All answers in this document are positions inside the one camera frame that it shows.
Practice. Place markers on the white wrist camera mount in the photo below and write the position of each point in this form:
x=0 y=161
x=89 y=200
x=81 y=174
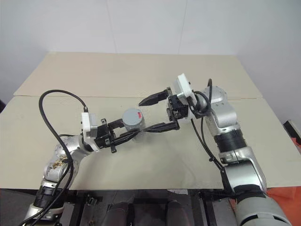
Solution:
x=184 y=85
x=86 y=122

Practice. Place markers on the clear jar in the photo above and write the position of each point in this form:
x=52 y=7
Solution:
x=138 y=135

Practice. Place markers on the dark object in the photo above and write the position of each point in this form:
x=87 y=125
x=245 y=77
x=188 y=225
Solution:
x=2 y=104

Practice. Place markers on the grey cylindrical can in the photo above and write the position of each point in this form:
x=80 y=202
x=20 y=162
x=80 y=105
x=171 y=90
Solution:
x=132 y=116

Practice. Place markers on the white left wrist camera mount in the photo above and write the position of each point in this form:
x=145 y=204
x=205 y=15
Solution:
x=86 y=122

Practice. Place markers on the black metal table frame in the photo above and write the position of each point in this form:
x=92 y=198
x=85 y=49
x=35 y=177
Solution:
x=77 y=207

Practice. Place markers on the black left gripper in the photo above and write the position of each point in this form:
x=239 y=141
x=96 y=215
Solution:
x=103 y=137

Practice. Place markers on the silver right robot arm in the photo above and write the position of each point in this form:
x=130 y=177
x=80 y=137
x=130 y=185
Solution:
x=226 y=117

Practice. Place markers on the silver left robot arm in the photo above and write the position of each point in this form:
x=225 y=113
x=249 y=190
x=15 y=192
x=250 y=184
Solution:
x=70 y=144

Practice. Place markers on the dark rounded shape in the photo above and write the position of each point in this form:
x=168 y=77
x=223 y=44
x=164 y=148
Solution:
x=175 y=212

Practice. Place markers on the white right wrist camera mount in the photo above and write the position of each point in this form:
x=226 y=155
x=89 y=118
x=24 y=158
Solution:
x=184 y=85

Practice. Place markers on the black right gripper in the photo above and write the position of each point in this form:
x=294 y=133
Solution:
x=176 y=108

